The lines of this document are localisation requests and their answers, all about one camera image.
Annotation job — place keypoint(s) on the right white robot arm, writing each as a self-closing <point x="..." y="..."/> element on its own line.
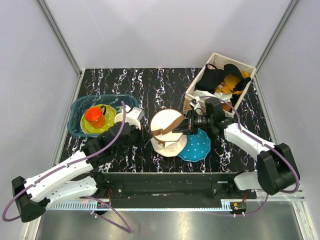
<point x="276" y="170"/>

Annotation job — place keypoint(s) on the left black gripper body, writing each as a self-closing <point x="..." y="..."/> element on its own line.
<point x="136" y="138"/>

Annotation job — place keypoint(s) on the cream ceramic cup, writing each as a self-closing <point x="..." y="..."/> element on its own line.
<point x="119" y="117"/>

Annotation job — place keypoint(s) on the orange mug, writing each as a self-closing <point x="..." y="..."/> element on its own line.
<point x="95" y="117"/>

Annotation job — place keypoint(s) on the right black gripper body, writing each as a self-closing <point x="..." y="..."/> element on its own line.
<point x="196" y="122"/>

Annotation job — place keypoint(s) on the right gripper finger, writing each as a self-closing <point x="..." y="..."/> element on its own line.
<point x="183" y="130"/>
<point x="183" y="124"/>

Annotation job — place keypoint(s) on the black garment in basket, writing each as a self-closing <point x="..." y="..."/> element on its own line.
<point x="213" y="77"/>

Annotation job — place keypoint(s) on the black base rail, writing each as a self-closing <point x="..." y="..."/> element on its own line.
<point x="169" y="190"/>

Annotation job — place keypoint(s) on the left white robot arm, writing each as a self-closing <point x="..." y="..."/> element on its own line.
<point x="77" y="176"/>

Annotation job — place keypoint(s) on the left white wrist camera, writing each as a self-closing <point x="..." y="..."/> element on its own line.
<point x="133" y="116"/>

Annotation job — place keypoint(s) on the mustard yellow garment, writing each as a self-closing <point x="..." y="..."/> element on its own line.
<point x="232" y="87"/>

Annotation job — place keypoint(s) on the cream round laundry bag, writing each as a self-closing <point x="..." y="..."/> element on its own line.
<point x="164" y="141"/>

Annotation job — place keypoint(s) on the wicker basket with liner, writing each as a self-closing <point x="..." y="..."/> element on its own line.
<point x="218" y="61"/>

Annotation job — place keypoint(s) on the yellow-green plate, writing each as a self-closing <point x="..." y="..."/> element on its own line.
<point x="109" y="115"/>

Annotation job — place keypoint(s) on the blue polka dot plate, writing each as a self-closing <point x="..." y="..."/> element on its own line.
<point x="197" y="148"/>

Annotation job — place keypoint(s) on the teal plastic tub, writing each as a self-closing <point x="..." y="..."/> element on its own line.
<point x="79" y="107"/>

